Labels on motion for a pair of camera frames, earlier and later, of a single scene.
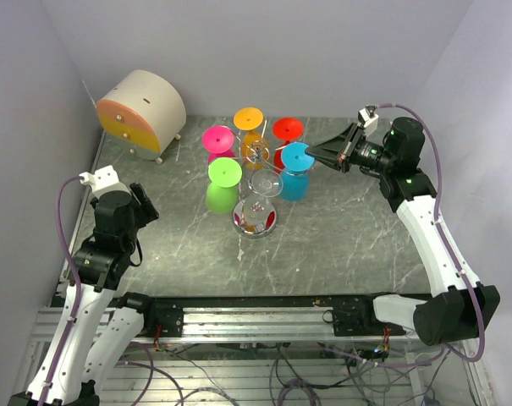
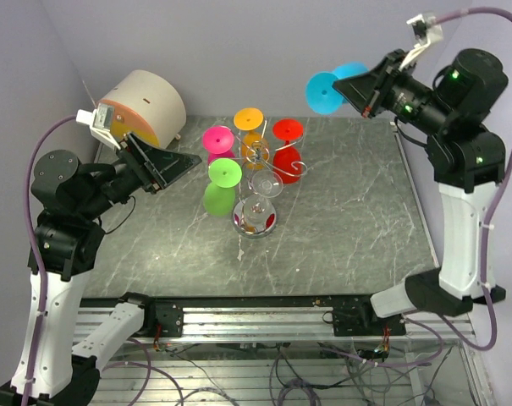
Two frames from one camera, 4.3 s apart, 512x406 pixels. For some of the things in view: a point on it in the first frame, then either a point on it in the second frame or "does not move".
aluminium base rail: x=218 y=318 does not move
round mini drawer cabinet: x=142 y=112 does not move
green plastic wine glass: x=223 y=175 does not move
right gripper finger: x=329 y=153 -> x=362 y=92
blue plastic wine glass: x=294 y=181 -> x=322 y=96
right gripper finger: x=340 y=143 -> x=362 y=87
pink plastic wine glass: x=219 y=140 does not move
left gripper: x=146 y=211 -> x=155 y=168
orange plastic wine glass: x=255 y=147 does not move
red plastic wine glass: x=288 y=129 does not move
